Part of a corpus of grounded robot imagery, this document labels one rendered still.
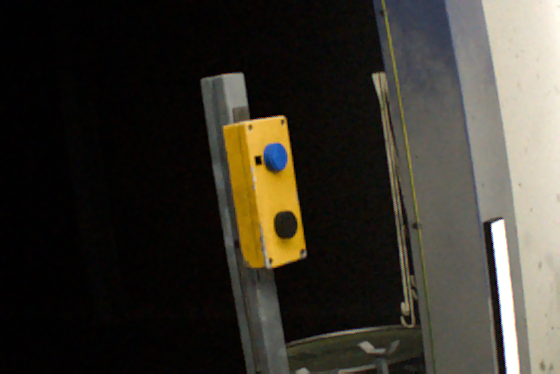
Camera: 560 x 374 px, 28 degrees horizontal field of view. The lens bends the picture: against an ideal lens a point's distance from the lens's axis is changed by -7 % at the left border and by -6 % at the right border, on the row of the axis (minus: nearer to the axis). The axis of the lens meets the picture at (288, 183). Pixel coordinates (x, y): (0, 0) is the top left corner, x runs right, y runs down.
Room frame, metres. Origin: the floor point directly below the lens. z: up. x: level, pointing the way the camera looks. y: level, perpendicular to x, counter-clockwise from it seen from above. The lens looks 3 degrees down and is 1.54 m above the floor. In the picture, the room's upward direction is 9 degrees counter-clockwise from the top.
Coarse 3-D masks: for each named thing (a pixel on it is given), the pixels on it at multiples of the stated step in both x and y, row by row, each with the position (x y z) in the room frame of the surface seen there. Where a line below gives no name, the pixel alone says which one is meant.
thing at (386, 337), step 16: (352, 336) 3.52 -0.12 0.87; (368, 336) 3.48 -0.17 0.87; (384, 336) 3.45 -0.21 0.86; (400, 336) 3.41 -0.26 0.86; (416, 336) 3.36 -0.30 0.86; (288, 352) 3.44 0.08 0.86; (304, 352) 3.40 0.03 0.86; (320, 352) 3.37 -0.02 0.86; (336, 352) 3.33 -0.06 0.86; (352, 352) 3.29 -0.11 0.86; (400, 352) 3.19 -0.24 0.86; (304, 368) 3.19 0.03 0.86; (320, 368) 3.15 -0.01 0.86; (336, 368) 3.11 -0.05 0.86
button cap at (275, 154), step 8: (272, 144) 2.08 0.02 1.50; (280, 144) 2.09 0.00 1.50; (264, 152) 2.08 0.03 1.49; (272, 152) 2.07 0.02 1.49; (280, 152) 2.09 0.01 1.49; (264, 160) 2.08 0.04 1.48; (272, 160) 2.07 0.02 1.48; (280, 160) 2.09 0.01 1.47; (272, 168) 2.08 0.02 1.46; (280, 168) 2.08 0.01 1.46
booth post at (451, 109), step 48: (384, 0) 2.47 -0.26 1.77; (432, 0) 2.40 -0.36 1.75; (480, 0) 2.52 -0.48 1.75; (384, 48) 2.49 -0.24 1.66; (432, 48) 2.42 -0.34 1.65; (480, 48) 2.49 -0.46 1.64; (432, 96) 2.43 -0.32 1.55; (480, 96) 2.45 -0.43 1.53; (432, 144) 2.44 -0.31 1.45; (480, 144) 2.43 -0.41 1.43; (432, 192) 2.45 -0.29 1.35; (480, 192) 2.40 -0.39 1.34; (432, 240) 2.46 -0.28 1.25; (480, 240) 2.39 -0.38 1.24; (432, 288) 2.47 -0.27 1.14; (480, 288) 2.39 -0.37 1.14; (480, 336) 2.40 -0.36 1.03
